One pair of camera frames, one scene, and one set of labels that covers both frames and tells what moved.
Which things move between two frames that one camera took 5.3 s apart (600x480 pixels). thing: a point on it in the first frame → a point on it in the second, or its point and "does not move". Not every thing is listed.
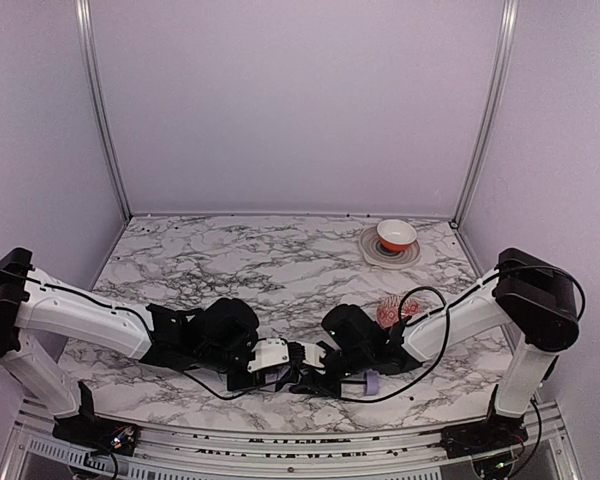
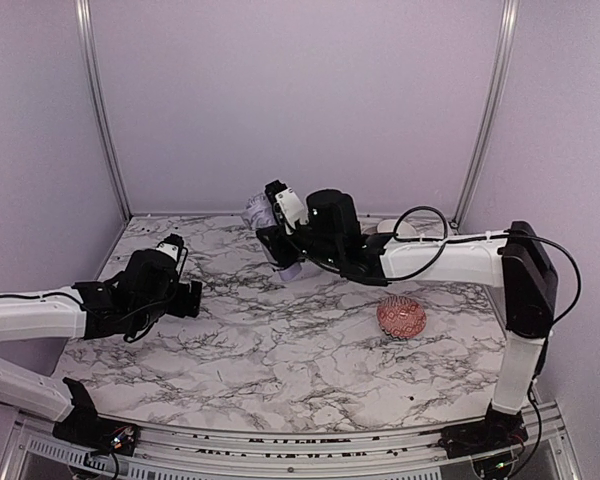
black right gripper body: [333, 368] → [269, 240]
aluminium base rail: [547, 446] does not move
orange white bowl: [396, 234] does not move
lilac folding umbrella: [274, 377] → [262, 215]
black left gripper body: [241, 379] → [188, 298]
